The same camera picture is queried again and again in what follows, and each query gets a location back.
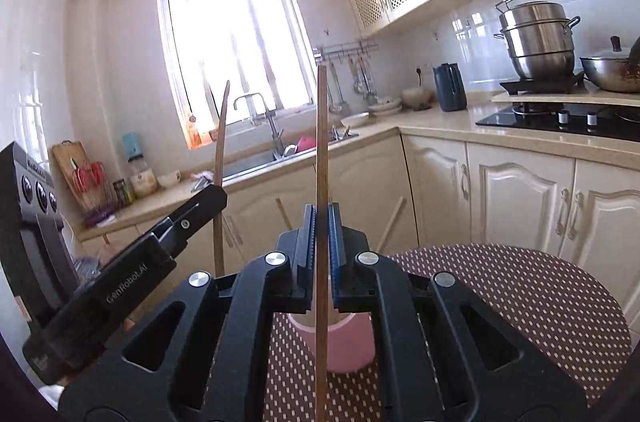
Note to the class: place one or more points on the brown dotted tablecloth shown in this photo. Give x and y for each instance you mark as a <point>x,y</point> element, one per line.
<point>525,302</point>

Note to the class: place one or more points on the stacked white plates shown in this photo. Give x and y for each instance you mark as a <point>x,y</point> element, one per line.
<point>385,107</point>

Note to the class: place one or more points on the cream kitchen base cabinets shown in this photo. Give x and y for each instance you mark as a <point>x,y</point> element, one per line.
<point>520,202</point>

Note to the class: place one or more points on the brown bowl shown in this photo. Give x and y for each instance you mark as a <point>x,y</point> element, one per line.
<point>417,98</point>

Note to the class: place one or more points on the metal faucet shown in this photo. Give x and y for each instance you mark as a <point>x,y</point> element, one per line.
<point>272,127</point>

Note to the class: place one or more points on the jar with blue lid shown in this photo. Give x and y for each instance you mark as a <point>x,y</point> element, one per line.
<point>140,172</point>

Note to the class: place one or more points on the black oven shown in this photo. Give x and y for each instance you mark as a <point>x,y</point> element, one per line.
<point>30,252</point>

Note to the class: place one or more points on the wooden chopstick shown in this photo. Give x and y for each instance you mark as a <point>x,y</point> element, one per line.
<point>219,162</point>
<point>392,222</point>
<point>283,213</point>
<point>322,152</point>

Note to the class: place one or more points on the pink basin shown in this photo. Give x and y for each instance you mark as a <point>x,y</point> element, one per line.
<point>306,144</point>

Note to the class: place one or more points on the pink cup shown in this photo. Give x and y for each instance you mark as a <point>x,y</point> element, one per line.
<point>350,342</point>

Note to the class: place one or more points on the wooden cutting board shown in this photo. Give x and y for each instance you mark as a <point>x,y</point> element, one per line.
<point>65,162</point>

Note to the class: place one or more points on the small white bowl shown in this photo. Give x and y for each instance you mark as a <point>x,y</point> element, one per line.
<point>169,178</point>

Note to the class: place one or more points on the beige board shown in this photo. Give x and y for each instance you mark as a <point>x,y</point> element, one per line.
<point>600,98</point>

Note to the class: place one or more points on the black glass gas stove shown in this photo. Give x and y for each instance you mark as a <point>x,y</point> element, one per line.
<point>540,122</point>

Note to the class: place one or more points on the metal utensil rail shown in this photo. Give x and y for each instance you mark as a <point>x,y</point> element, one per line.
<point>345,48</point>

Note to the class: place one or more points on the dark blue kettle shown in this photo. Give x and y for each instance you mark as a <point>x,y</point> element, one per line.
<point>450,87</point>

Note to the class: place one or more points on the stainless steamer pot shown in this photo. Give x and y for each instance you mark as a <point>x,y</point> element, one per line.
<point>537,42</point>

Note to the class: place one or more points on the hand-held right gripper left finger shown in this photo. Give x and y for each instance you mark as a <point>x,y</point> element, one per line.
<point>310,247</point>

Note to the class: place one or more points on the kitchen window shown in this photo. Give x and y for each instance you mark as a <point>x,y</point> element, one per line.
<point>225,42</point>

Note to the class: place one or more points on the hanging metal ladle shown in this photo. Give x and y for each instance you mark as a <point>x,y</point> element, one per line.
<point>336,97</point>
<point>367,87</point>

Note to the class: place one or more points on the dark small jar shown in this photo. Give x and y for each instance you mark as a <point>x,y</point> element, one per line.
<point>121,192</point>

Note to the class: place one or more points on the steel sink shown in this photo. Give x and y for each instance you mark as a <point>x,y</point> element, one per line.
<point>250,165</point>

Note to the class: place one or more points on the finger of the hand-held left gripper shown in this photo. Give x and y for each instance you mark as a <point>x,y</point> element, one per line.
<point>200,207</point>

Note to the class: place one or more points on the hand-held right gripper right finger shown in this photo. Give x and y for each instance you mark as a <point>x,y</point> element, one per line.
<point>334,252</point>

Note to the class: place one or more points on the metal wok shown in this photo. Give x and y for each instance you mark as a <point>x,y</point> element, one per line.
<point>607,75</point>

